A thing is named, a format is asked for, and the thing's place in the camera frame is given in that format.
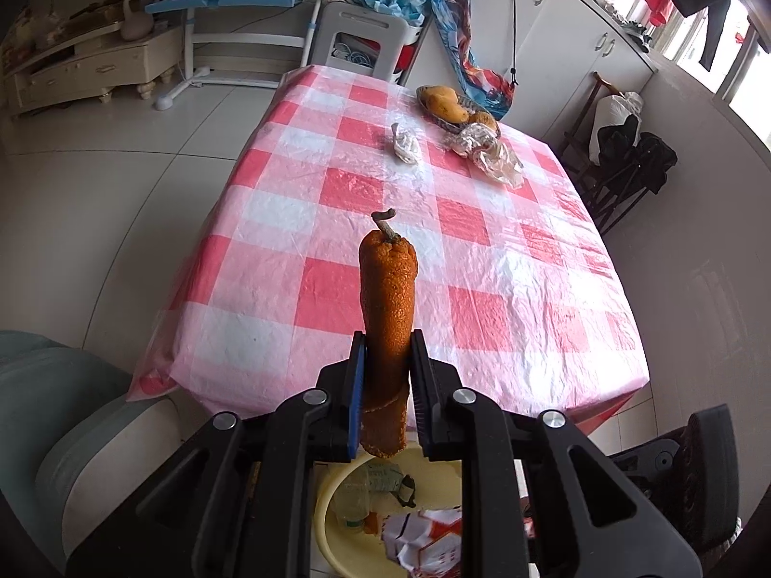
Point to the red white checkered tablecloth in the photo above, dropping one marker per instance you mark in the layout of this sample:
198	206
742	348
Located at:
482	325

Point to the beige ceramic jug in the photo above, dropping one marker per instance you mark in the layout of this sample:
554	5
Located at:
138	21

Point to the crumpled clear plastic bag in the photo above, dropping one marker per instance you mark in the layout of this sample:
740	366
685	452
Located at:
488	153

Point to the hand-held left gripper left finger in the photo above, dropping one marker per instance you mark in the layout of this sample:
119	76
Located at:
355	394

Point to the colourful printed bag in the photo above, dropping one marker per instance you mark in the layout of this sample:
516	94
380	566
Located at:
464	42

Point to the woven fruit basket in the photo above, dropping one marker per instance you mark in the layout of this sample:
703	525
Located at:
443	122

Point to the white sack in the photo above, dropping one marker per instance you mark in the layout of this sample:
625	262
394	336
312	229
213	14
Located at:
608	114

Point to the small orange peel piece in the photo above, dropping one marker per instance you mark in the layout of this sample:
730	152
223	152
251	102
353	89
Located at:
371	522

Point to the large yellow mango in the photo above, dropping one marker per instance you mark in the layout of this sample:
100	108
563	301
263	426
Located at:
443	102

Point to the dark wooden chair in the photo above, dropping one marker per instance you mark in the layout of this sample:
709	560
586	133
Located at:
614	198

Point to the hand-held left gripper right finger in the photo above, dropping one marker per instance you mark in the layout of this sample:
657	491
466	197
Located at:
430	409

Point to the small yellow mango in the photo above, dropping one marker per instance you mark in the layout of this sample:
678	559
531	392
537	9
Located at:
483	120

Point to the red snack bag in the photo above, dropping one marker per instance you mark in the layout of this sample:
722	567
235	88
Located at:
421	539

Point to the crumpled white paper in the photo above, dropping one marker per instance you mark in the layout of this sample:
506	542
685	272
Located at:
405	144

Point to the white plastic stool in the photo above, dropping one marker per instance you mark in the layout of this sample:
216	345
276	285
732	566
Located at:
361	24

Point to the orange carrot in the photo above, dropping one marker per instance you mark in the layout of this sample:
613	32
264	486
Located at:
388	301

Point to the yellow plastic basin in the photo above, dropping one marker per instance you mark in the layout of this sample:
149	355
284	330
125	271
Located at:
328	512

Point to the cream television cabinet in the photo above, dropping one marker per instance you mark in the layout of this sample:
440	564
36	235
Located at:
90	69

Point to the clear plastic bottle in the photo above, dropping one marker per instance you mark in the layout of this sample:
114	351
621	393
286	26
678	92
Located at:
355	493

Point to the white storage cabinet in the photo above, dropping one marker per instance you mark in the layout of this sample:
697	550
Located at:
566	30

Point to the black clothing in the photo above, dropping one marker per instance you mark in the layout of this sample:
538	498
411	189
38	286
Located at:
644	156

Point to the blue crumpled cloth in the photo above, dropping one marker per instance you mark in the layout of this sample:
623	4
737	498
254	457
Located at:
391	0

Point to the light green chair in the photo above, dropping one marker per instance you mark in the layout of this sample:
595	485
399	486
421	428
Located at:
60	409

